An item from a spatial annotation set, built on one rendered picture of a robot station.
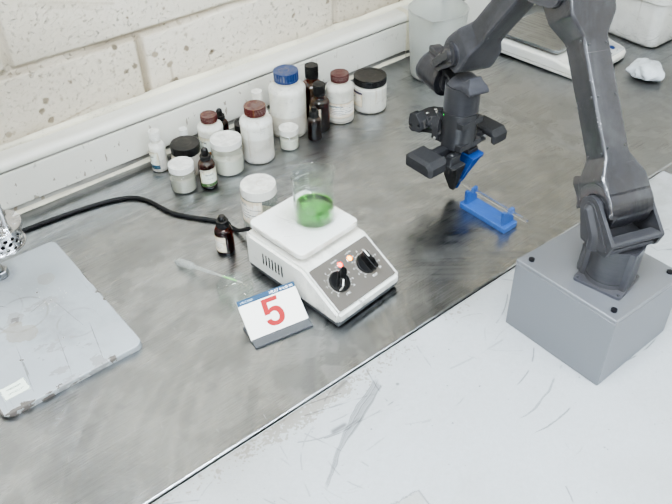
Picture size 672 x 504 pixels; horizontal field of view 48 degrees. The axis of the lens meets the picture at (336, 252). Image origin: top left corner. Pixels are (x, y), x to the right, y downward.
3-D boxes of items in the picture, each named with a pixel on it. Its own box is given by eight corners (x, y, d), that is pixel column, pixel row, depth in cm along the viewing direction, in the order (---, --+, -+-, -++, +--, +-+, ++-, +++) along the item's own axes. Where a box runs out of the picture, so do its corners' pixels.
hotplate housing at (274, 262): (399, 286, 115) (401, 245, 110) (338, 331, 108) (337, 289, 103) (299, 223, 127) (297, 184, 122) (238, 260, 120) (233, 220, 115)
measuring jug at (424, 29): (414, 49, 177) (417, -15, 168) (469, 54, 175) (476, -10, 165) (398, 86, 164) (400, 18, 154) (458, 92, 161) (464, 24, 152)
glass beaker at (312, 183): (309, 240, 111) (307, 192, 105) (284, 218, 115) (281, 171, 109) (347, 221, 114) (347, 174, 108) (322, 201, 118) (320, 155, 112)
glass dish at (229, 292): (253, 281, 116) (252, 270, 115) (255, 306, 112) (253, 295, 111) (217, 284, 116) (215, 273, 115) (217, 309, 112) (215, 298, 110)
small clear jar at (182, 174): (183, 198, 133) (178, 173, 130) (166, 188, 136) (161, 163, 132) (203, 186, 136) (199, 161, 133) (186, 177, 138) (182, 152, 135)
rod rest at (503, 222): (517, 226, 126) (520, 208, 124) (503, 234, 124) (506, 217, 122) (472, 199, 132) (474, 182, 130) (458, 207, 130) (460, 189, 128)
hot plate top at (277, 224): (360, 224, 114) (360, 220, 113) (301, 262, 108) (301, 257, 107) (305, 192, 121) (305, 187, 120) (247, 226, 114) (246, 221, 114)
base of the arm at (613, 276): (639, 278, 99) (653, 240, 96) (619, 301, 95) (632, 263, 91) (590, 255, 103) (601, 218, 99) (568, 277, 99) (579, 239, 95)
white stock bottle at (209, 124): (217, 144, 147) (211, 105, 141) (231, 154, 144) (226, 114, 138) (196, 153, 144) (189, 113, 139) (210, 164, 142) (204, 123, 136)
